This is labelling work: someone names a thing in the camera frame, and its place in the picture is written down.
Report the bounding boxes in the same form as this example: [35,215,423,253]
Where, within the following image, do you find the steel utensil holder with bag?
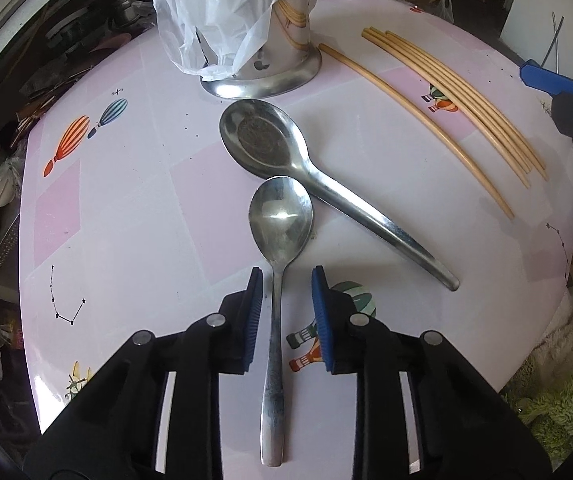
[151,0,323,81]

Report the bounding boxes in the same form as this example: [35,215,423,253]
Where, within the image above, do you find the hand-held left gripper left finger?
[24,267,264,480]

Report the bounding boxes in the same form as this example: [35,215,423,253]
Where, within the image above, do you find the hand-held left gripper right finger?
[311,266,552,480]

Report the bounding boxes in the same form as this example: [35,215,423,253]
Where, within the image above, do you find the wooden chopstick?
[361,31,531,190]
[319,43,516,220]
[376,29,549,182]
[369,29,538,175]
[365,29,534,176]
[385,30,550,181]

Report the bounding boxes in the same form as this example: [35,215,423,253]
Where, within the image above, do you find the stacked steel containers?
[114,0,140,26]

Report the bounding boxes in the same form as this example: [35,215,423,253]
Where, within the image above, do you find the large steel spoon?
[219,100,461,292]

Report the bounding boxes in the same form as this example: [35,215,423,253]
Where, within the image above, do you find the small steel spoon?
[249,176,314,468]

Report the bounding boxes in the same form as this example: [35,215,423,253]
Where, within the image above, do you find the green fluffy rug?
[503,360,573,466]

